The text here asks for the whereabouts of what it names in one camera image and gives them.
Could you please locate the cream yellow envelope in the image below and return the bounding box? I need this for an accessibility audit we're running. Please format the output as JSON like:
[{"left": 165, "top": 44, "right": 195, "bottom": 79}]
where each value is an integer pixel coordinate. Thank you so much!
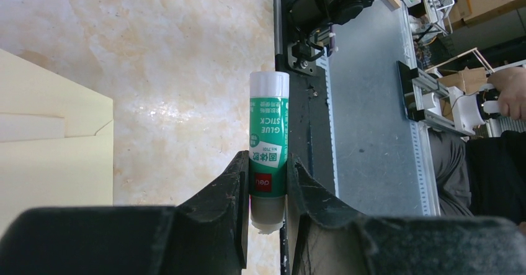
[{"left": 1, "top": 51, "right": 114, "bottom": 232}]

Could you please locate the aluminium frame rail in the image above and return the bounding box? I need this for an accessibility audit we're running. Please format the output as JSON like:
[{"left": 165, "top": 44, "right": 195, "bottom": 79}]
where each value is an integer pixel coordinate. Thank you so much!
[{"left": 329, "top": 1, "right": 440, "bottom": 216}]

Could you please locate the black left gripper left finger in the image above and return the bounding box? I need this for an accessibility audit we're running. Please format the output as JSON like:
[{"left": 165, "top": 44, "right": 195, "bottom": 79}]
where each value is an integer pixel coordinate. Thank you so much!
[{"left": 174, "top": 151, "right": 249, "bottom": 274}]

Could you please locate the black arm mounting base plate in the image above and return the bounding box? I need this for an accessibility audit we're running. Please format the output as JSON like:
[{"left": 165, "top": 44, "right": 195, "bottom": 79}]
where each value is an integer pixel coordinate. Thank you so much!
[{"left": 274, "top": 0, "right": 335, "bottom": 274}]

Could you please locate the operator hand in background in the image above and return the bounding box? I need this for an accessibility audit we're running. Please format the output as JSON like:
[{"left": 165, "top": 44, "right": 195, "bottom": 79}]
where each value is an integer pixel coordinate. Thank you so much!
[{"left": 488, "top": 67, "right": 525, "bottom": 120}]

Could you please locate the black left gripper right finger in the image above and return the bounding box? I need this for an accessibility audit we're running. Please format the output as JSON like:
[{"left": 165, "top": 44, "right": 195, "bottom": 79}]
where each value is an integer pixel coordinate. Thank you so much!
[{"left": 286, "top": 154, "right": 368, "bottom": 274}]

